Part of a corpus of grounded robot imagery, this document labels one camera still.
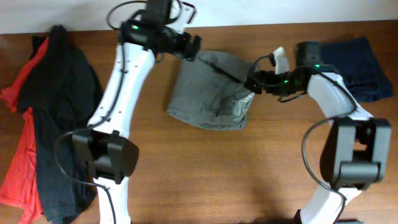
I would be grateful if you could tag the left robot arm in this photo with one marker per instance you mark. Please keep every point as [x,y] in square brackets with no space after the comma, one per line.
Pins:
[104,146]

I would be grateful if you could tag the red mesh shirt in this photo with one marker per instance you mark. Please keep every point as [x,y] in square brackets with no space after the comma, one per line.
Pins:
[19,188]

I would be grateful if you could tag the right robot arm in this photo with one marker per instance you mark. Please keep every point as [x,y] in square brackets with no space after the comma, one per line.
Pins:
[357,147]

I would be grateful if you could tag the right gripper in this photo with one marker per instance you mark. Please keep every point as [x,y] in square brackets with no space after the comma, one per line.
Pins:
[270,85]

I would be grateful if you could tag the folded navy garment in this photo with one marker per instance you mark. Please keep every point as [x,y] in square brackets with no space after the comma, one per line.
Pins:
[361,72]

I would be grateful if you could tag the black t-shirt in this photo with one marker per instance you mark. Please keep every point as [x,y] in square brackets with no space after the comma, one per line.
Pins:
[63,92]

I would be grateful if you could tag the grey shorts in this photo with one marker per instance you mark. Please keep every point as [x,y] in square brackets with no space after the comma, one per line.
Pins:
[210,94]

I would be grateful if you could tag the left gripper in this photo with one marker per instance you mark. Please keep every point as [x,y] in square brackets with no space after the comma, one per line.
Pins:
[183,49]

